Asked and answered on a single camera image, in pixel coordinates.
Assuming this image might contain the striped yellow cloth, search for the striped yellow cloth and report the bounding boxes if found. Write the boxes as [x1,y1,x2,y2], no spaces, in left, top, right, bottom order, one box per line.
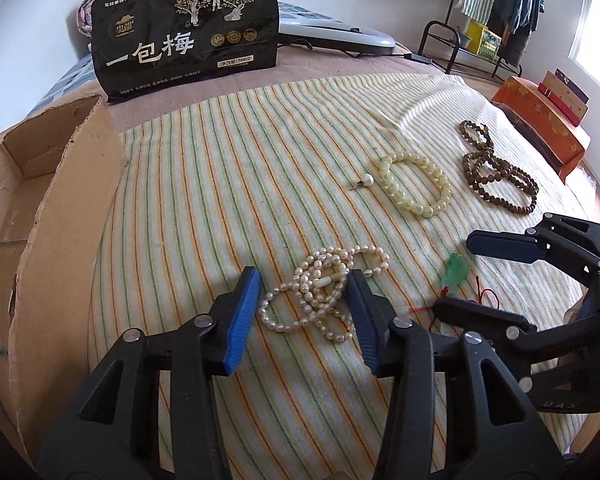
[87,72,588,480]

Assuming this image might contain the white ring light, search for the white ring light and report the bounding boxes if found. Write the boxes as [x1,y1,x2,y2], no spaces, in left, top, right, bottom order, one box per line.
[278,16,397,57]

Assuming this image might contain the brown wooden bead necklace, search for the brown wooden bead necklace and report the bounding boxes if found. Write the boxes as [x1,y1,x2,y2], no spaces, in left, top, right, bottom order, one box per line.
[460,120,540,215]

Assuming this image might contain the cream bead bracelet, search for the cream bead bracelet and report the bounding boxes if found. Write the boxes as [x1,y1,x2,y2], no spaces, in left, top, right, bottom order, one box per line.
[379,152,452,219]

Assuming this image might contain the green jade pendant red cord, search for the green jade pendant red cord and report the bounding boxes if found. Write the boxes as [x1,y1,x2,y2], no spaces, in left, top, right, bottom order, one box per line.
[410,254,501,321]

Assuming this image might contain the black metal clothes rack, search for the black metal clothes rack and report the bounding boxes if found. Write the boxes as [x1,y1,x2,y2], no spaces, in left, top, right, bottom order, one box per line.
[420,0,546,81]

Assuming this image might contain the pearl necklace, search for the pearl necklace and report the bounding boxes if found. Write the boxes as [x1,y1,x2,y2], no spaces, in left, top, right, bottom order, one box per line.
[256,244,392,342]

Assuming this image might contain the black snack bag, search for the black snack bag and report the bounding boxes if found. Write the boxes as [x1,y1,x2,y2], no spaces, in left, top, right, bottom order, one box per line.
[90,0,281,103]

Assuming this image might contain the yellow green box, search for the yellow green box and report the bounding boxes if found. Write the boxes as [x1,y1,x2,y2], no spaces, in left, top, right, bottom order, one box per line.
[462,19,503,58]

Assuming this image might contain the orange decorated box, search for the orange decorated box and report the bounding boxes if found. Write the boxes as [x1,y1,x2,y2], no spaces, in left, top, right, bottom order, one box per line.
[490,76,592,186]

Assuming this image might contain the bright window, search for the bright window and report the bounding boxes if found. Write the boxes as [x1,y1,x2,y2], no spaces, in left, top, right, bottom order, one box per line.
[567,0,600,78]

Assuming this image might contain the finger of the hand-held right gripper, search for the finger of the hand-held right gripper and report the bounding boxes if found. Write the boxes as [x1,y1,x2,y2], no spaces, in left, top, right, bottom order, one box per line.
[466,212,600,287]
[432,296,600,380]

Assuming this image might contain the dark card box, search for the dark card box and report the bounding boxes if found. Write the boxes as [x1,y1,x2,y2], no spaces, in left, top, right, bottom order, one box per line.
[539,69,591,127]

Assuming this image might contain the brown cardboard box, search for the brown cardboard box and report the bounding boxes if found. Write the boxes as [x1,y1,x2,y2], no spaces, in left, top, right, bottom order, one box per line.
[0,94,126,466]

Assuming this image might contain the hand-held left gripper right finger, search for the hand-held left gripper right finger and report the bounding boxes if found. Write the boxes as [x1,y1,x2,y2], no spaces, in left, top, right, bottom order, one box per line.
[345,269,566,480]

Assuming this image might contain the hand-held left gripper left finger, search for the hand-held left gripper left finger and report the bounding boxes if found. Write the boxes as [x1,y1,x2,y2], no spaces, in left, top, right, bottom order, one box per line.
[35,266,263,480]

